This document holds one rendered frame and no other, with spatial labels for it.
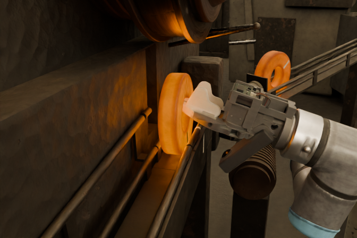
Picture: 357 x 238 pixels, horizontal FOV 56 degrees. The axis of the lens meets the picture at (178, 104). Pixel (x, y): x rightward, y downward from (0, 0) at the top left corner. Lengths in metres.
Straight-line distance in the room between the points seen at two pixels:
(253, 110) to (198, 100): 0.10
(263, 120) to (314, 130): 0.08
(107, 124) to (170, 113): 0.13
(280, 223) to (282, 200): 0.18
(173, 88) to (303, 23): 2.71
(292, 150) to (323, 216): 0.14
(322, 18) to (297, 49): 0.33
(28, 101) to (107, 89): 0.15
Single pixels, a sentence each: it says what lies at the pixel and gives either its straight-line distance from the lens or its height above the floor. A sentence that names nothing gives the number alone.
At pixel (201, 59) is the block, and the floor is 0.80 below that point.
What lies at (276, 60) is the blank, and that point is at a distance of 1.07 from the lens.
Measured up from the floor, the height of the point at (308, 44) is 0.47.
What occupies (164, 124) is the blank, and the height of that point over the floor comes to 0.75.
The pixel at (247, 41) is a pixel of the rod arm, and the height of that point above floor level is 0.87.
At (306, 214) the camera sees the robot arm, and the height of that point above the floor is 0.58.
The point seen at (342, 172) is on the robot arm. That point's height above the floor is 0.68.
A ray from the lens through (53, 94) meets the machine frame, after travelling 0.37.
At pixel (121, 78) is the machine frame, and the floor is 0.84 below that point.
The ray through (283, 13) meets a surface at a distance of 3.26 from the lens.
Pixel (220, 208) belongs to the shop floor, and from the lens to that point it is 1.64.
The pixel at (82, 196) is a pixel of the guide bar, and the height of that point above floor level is 0.75.
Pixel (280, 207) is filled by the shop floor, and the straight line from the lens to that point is 1.70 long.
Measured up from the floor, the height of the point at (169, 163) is 0.66.
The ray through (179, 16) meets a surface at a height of 0.94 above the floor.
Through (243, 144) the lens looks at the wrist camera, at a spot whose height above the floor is 0.70.
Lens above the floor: 0.98
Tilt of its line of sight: 20 degrees down
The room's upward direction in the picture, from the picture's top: straight up
